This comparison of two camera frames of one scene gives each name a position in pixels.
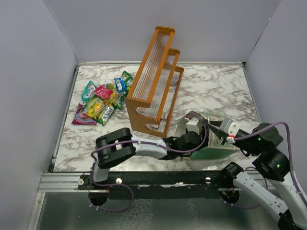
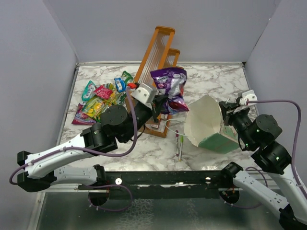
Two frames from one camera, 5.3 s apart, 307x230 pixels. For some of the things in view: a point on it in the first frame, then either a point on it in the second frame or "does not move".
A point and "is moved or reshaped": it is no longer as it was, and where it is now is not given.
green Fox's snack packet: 108,111 is moved or reshaped
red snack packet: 102,92 does not move
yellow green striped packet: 112,101 does not move
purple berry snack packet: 81,118 does not move
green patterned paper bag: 195,122 is moved or reshaped
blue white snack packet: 120,85 does not move
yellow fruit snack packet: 95,106 does not move
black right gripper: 214,126 to 227,117
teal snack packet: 88,91 does not move
